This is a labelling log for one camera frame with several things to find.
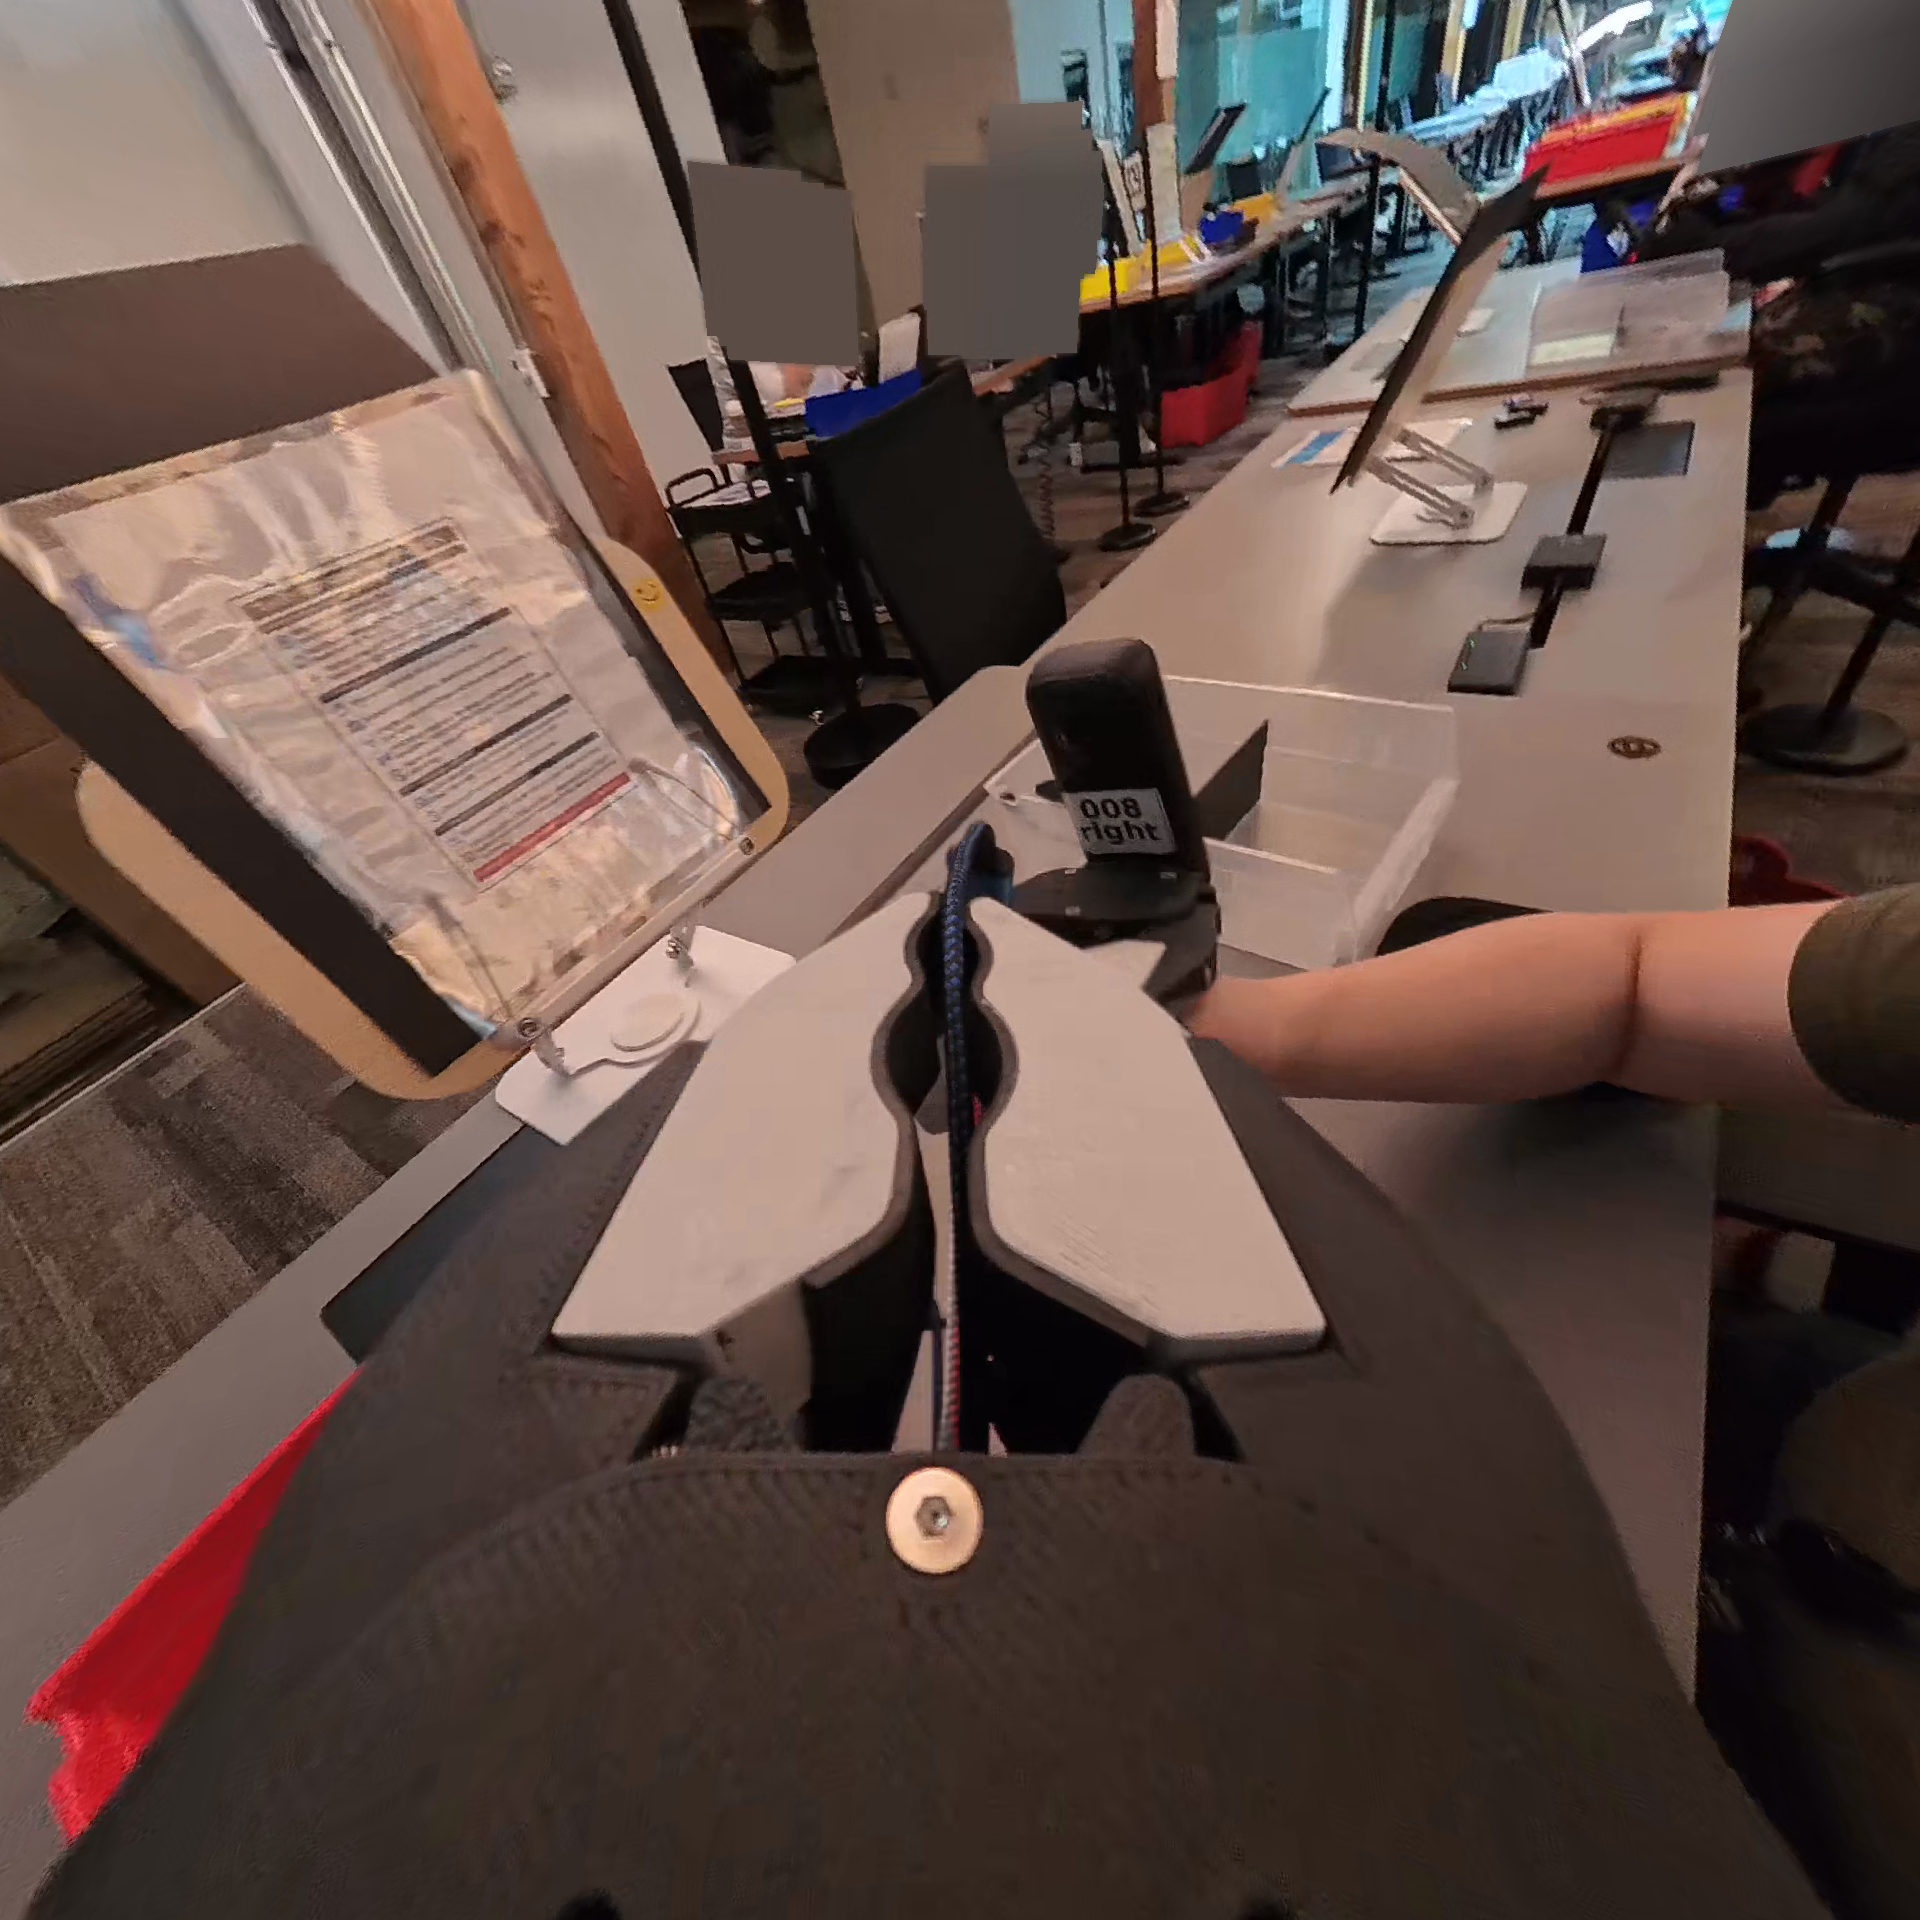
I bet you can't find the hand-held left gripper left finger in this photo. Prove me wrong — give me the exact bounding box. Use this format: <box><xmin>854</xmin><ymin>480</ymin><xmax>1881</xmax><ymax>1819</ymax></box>
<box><xmin>548</xmin><ymin>892</ymin><xmax>941</xmax><ymax>1362</ymax></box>

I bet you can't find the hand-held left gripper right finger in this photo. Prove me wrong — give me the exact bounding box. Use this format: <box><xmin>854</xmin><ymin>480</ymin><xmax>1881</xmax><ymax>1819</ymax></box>
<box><xmin>965</xmin><ymin>896</ymin><xmax>1332</xmax><ymax>1362</ymax></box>

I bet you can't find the clear plastic bin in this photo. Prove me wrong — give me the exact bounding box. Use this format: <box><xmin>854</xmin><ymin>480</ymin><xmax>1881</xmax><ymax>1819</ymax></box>
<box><xmin>983</xmin><ymin>675</ymin><xmax>1466</xmax><ymax>976</ymax></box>

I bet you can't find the blue braided usb cable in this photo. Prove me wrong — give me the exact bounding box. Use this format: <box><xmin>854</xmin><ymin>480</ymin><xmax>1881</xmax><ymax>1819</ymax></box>
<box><xmin>921</xmin><ymin>824</ymin><xmax>1022</xmax><ymax>1457</ymax></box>

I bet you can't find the red plastic bin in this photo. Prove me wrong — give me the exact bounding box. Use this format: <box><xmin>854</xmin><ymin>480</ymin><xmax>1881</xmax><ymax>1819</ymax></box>
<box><xmin>1159</xmin><ymin>323</ymin><xmax>1263</xmax><ymax>448</ymax></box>
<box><xmin>28</xmin><ymin>1372</ymin><xmax>361</xmax><ymax>1844</ymax></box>

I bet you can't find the person's right forearm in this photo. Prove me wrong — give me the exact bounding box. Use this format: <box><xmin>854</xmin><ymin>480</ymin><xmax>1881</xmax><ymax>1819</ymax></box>
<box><xmin>1183</xmin><ymin>900</ymin><xmax>1842</xmax><ymax>1122</ymax></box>

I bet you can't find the black office chair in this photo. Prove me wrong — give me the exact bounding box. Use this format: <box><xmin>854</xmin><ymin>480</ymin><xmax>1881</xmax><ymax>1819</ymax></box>
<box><xmin>806</xmin><ymin>358</ymin><xmax>1069</xmax><ymax>707</ymax></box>

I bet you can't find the black foam pad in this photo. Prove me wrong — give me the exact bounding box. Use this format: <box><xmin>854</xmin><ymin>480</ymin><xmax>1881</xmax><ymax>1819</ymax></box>
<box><xmin>1375</xmin><ymin>896</ymin><xmax>1535</xmax><ymax>957</ymax></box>

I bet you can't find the tablet on metal stand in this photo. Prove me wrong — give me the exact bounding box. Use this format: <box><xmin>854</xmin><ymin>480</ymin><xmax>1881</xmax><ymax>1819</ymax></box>
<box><xmin>1332</xmin><ymin>163</ymin><xmax>1549</xmax><ymax>549</ymax></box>

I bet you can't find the instruction sheet in sleeve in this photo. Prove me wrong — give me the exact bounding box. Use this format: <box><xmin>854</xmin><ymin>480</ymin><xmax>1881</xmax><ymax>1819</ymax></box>
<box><xmin>0</xmin><ymin>372</ymin><xmax>759</xmax><ymax>1040</ymax></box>

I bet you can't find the clear plastic tray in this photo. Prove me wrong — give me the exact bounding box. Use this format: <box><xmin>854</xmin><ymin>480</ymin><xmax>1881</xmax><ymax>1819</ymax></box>
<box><xmin>1617</xmin><ymin>251</ymin><xmax>1731</xmax><ymax>358</ymax></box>

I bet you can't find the wood-backed screen white stand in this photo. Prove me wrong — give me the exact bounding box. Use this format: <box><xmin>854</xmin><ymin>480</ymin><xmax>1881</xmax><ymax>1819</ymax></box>
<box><xmin>0</xmin><ymin>246</ymin><xmax>798</xmax><ymax>1149</ymax></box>

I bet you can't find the wooden post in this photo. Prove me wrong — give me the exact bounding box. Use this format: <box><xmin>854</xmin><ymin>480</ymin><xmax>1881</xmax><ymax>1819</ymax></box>
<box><xmin>367</xmin><ymin>0</ymin><xmax>737</xmax><ymax>676</ymax></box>

